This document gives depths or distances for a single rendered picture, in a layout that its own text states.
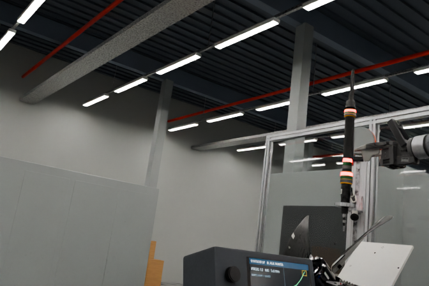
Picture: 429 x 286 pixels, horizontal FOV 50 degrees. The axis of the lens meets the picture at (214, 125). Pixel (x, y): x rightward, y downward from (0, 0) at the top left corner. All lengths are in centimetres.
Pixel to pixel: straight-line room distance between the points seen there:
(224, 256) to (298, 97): 751
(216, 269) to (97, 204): 621
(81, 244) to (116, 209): 70
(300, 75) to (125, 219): 396
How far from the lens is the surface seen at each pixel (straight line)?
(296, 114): 823
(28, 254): 676
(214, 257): 86
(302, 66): 854
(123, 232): 723
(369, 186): 258
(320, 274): 171
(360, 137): 249
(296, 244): 200
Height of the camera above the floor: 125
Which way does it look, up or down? 15 degrees up
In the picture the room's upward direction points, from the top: 8 degrees clockwise
